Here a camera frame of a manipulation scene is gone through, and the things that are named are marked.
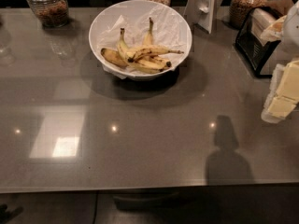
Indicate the black wire basket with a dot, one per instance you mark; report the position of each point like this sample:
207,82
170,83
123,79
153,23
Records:
255,54

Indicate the white round bowl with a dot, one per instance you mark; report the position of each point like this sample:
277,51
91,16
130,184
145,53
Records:
169,29

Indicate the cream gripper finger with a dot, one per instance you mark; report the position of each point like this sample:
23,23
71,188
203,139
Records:
276,109

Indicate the white paper liner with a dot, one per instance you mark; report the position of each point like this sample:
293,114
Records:
139,39

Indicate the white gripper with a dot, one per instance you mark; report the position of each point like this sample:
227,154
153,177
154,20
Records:
291,28

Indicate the packets in basket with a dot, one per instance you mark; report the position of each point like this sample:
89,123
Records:
265,27

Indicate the white folded stand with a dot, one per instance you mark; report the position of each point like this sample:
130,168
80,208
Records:
201,13

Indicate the curved yellow banana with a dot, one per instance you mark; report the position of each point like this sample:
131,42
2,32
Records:
142,65

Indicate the right glass jar with granola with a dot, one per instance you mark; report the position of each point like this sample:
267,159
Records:
239,9

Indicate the front right yellow banana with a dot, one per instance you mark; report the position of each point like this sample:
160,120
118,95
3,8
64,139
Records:
155,62

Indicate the brown spotted left banana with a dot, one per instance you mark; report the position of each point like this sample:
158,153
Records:
113,56

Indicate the glass jar with granola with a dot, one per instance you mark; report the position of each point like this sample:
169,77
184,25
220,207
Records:
51,13
239,9

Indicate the yellow banana with long stem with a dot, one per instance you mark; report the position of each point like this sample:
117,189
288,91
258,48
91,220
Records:
136,53

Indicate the left glass jar with granola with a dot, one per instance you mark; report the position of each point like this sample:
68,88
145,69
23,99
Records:
51,13

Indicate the upright back banana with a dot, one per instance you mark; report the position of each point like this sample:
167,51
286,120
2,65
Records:
148,38

